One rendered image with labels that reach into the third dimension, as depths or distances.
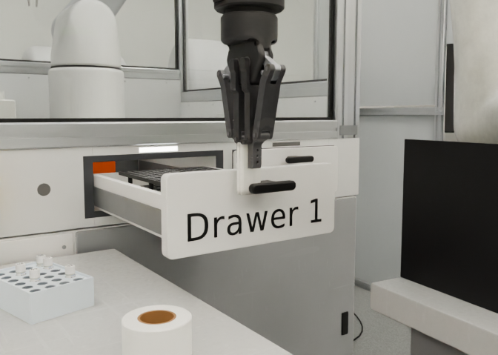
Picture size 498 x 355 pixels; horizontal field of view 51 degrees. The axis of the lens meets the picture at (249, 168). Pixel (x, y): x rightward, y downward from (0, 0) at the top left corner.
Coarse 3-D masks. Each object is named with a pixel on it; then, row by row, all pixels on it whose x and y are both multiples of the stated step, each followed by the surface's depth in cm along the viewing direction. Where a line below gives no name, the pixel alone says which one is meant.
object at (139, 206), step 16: (96, 176) 94; (112, 176) 98; (96, 192) 94; (112, 192) 88; (128, 192) 82; (144, 192) 77; (160, 192) 74; (112, 208) 88; (128, 208) 82; (144, 208) 77; (160, 208) 72; (144, 224) 77; (160, 224) 72
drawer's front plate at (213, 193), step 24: (264, 168) 75; (288, 168) 77; (312, 168) 80; (168, 192) 66; (192, 192) 68; (216, 192) 70; (288, 192) 77; (312, 192) 80; (168, 216) 67; (192, 216) 69; (216, 216) 71; (240, 216) 73; (288, 216) 78; (312, 216) 80; (168, 240) 67; (216, 240) 71; (240, 240) 73; (264, 240) 76
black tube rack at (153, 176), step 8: (168, 168) 101; (176, 168) 102; (184, 168) 101; (192, 168) 102; (200, 168) 101; (208, 168) 102; (216, 168) 101; (128, 176) 92; (136, 176) 89; (144, 176) 88; (152, 176) 87; (160, 176) 88; (152, 184) 87; (160, 184) 81
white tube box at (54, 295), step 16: (0, 272) 70; (48, 272) 70; (64, 272) 70; (80, 272) 69; (0, 288) 66; (16, 288) 63; (32, 288) 63; (48, 288) 62; (64, 288) 64; (80, 288) 66; (0, 304) 66; (16, 304) 63; (32, 304) 61; (48, 304) 62; (64, 304) 64; (80, 304) 66; (32, 320) 61
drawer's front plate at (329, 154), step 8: (264, 152) 114; (272, 152) 115; (280, 152) 116; (288, 152) 118; (296, 152) 119; (304, 152) 120; (312, 152) 122; (320, 152) 123; (328, 152) 125; (336, 152) 126; (264, 160) 114; (272, 160) 115; (280, 160) 117; (320, 160) 123; (328, 160) 125; (336, 160) 126; (336, 168) 126; (336, 176) 127; (336, 184) 127
